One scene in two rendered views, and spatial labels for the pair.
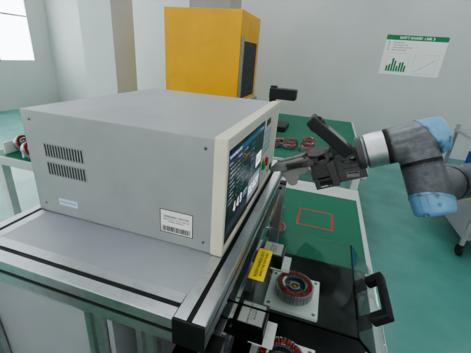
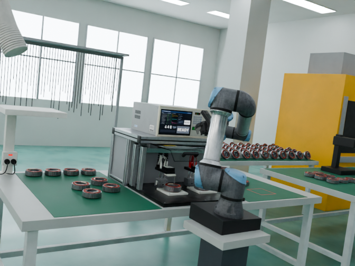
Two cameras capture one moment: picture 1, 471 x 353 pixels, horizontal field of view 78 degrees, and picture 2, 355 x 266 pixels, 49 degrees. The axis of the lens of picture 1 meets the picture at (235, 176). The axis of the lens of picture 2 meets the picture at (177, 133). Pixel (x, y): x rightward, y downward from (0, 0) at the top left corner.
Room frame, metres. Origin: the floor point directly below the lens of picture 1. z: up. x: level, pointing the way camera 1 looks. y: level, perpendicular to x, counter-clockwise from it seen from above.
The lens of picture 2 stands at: (-1.47, -1.72, 1.40)
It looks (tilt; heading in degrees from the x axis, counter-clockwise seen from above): 5 degrees down; 40
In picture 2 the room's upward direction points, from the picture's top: 7 degrees clockwise
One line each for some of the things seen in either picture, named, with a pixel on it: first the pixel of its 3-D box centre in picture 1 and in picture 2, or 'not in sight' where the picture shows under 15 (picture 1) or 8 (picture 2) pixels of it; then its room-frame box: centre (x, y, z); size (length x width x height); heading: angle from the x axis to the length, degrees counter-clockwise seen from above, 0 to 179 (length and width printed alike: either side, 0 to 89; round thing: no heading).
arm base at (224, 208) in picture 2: not in sight; (230, 204); (0.23, -0.70, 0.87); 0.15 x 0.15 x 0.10
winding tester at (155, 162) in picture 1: (178, 147); (170, 119); (0.65, 0.14, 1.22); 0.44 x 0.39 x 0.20; 164
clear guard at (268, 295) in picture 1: (293, 279); (176, 151); (0.44, -0.13, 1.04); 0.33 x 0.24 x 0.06; 74
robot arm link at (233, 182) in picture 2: not in sight; (232, 182); (0.23, -0.70, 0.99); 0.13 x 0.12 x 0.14; 121
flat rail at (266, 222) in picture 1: (259, 239); (183, 150); (0.58, -0.07, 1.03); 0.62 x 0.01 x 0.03; 164
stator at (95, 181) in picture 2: not in sight; (99, 181); (0.17, 0.29, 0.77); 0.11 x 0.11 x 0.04
